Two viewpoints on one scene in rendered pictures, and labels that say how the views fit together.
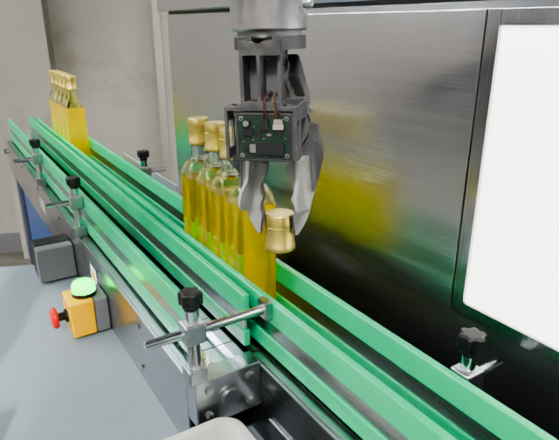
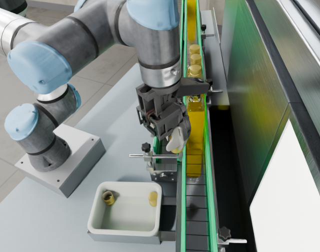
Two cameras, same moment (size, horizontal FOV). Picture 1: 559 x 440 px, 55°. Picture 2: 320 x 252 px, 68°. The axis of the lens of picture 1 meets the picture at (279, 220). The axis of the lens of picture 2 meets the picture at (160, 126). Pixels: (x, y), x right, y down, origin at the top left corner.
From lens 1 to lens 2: 44 cm
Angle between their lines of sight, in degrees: 44
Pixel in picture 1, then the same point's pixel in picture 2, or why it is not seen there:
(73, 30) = not seen: outside the picture
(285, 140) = (156, 131)
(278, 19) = (152, 83)
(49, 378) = (132, 127)
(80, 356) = not seen: hidden behind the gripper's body
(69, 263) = not seen: hidden behind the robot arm
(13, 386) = (121, 126)
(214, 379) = (156, 171)
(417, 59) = (266, 92)
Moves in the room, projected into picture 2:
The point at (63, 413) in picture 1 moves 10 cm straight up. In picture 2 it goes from (129, 144) to (124, 130)
